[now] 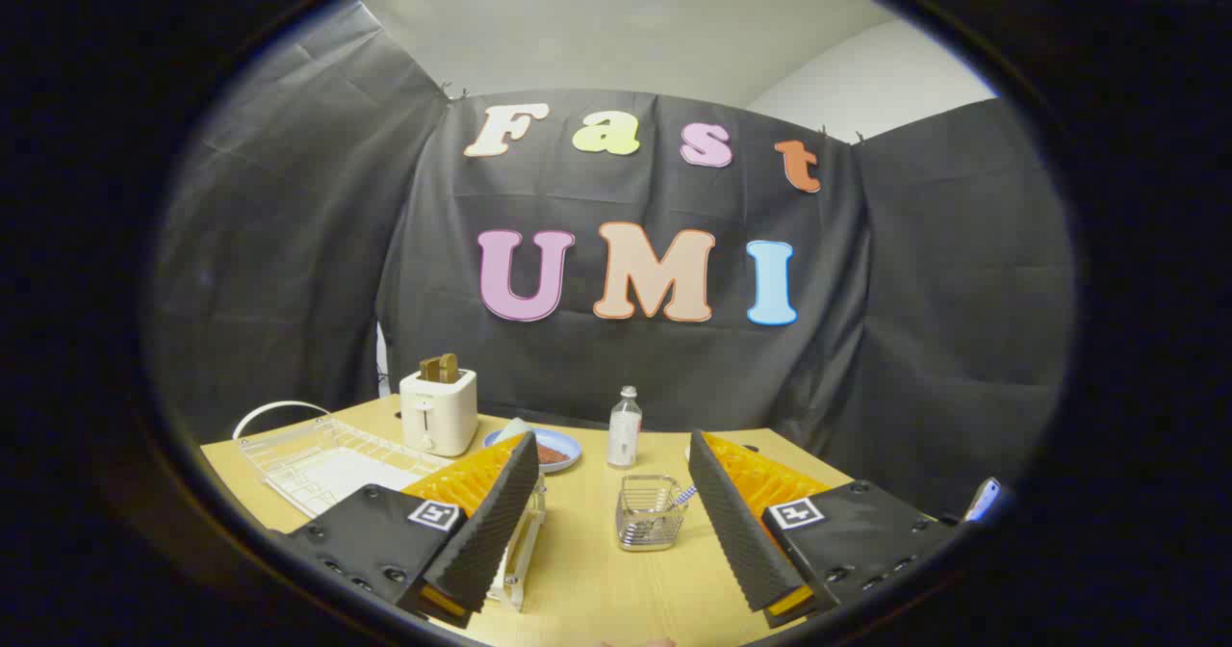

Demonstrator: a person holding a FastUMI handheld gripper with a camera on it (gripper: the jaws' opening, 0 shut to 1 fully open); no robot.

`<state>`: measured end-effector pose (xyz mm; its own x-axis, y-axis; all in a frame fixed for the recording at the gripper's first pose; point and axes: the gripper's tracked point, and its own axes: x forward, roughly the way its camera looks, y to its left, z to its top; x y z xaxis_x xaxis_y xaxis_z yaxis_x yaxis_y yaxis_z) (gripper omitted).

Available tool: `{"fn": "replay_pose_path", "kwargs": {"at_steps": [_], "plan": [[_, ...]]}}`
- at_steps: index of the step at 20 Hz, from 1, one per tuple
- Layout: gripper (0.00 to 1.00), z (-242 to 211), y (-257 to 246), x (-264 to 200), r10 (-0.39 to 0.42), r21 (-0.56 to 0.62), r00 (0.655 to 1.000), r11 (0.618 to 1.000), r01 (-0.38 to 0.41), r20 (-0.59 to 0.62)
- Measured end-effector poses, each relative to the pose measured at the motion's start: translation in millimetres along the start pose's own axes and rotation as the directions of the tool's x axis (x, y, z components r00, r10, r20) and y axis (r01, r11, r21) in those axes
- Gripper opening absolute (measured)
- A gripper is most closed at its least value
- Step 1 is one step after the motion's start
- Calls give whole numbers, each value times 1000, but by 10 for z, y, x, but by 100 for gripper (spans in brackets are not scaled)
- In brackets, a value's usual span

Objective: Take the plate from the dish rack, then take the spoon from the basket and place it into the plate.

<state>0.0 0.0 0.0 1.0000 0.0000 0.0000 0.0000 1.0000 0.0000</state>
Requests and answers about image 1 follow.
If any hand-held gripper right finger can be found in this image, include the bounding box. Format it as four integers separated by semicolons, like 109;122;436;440
687;429;963;629

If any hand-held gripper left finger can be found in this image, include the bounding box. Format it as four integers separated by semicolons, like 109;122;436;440
272;430;542;629

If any white wire dish rack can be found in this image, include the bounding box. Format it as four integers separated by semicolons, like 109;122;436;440
233;401;545;614

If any small blue plate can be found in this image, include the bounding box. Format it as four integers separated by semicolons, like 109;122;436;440
483;427;582;475

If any white toaster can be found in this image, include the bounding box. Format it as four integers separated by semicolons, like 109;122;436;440
399;368;479;457

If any clear plastic bottle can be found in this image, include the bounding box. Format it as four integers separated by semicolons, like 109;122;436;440
606;386;643;470

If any black backdrop cloth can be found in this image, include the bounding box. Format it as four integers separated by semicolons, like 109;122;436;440
144;2;1077;523

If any smartphone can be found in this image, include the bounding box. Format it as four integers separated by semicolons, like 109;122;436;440
962;477;1004;523

